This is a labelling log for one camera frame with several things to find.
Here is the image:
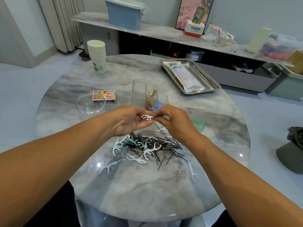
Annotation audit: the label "grey cabinet with marble top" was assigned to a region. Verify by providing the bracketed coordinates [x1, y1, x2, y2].
[71, 12, 294, 95]

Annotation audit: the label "clear ribbed organizer box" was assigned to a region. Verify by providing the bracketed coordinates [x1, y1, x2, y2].
[132, 78, 169, 112]

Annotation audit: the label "cardboard box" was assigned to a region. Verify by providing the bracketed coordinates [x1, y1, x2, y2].
[285, 49, 303, 75]

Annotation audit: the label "blue storage box white lid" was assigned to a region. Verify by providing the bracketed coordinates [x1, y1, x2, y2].
[105, 0, 146, 30]

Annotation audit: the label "clear storage box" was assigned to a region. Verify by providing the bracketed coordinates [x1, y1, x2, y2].
[260, 33, 303, 61]

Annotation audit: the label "person's right forearm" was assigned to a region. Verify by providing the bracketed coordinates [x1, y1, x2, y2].
[192, 137, 303, 227]

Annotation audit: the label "person's right hand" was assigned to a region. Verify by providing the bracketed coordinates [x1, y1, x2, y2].
[152, 104, 204, 147]

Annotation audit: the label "pale green plastic lid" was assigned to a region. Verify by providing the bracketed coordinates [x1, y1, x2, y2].
[191, 116, 206, 133]

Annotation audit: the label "person's left forearm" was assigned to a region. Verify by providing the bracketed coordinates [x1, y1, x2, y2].
[0, 116, 114, 227]

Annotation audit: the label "clear printed plastic bag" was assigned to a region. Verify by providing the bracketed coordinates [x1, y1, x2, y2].
[167, 61, 205, 93]

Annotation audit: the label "grey green storage bin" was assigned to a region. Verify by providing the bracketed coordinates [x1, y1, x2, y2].
[263, 62, 303, 102]

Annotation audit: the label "metal tray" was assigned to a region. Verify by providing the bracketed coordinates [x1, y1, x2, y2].
[159, 58, 222, 96]

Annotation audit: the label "cream paper roll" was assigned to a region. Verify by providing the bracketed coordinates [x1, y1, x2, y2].
[246, 27, 272, 54]

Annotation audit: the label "white box in cabinet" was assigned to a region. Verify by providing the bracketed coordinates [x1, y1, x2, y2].
[185, 50, 205, 62]

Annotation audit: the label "colourful matchbox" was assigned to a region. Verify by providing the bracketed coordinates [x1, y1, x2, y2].
[92, 90, 116, 102]

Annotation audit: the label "clear bag of snacks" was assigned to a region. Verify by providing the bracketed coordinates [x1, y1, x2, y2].
[202, 24, 221, 42]

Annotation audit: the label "trash bin with black bag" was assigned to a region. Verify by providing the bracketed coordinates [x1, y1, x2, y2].
[276, 126, 303, 175]

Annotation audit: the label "small colourful box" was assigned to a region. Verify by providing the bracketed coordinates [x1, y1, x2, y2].
[192, 7, 206, 24]

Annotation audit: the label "pile of floss picks and clips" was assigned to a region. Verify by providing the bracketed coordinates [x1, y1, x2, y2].
[99, 89, 199, 183]

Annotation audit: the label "loose papers in cabinet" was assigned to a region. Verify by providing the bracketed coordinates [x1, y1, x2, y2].
[232, 64, 254, 74]

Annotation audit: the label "group of white paper cups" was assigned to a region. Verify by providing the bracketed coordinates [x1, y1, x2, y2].
[87, 39, 107, 75]

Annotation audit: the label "beige curtain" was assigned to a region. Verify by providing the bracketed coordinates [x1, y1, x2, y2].
[37, 0, 85, 53]

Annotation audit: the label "framed pink picture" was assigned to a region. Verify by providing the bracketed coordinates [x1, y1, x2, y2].
[175, 0, 215, 30]

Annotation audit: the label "white and red small box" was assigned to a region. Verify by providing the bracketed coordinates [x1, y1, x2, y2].
[184, 20, 205, 38]

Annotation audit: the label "person's left hand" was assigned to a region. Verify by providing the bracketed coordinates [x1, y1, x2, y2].
[103, 105, 156, 137]

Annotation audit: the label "clear round plastic bowl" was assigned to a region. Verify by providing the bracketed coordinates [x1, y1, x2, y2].
[76, 92, 106, 120]

